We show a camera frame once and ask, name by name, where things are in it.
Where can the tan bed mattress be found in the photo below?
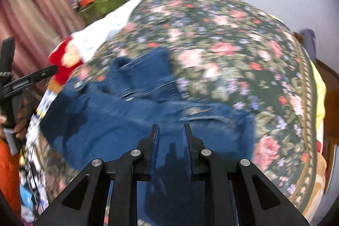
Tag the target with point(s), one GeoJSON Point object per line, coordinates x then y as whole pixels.
{"type": "Point", "coordinates": [316, 175]}

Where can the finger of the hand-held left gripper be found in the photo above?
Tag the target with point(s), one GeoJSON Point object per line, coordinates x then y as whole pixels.
{"type": "Point", "coordinates": [31, 79]}
{"type": "Point", "coordinates": [8, 56]}

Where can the red plush toy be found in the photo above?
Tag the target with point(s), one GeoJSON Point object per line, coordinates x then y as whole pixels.
{"type": "Point", "coordinates": [62, 61]}

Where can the white shirt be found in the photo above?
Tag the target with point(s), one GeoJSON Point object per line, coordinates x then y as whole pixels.
{"type": "Point", "coordinates": [106, 24]}

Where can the yellow bed sheet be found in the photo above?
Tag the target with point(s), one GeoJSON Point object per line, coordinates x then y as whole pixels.
{"type": "Point", "coordinates": [320, 91]}

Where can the person's left hand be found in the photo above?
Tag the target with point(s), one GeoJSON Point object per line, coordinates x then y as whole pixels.
{"type": "Point", "coordinates": [21, 120]}

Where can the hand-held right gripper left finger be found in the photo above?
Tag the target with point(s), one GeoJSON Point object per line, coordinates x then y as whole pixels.
{"type": "Point", "coordinates": [155, 154]}

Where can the green cloth-covered cabinet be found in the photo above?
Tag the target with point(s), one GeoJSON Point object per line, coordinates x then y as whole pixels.
{"type": "Point", "coordinates": [103, 7]}

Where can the stack of booklets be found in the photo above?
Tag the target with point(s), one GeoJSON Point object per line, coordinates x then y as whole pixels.
{"type": "Point", "coordinates": [46, 104]}

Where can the blue denim jacket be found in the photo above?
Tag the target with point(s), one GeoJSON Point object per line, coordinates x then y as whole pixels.
{"type": "Point", "coordinates": [119, 122]}

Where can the striped pink curtain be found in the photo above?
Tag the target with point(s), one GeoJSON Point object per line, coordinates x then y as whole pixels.
{"type": "Point", "coordinates": [34, 9]}

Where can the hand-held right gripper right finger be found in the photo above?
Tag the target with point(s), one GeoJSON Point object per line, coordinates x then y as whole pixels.
{"type": "Point", "coordinates": [188, 154]}

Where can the floral blanket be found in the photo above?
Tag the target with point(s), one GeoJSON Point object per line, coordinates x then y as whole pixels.
{"type": "Point", "coordinates": [225, 56]}

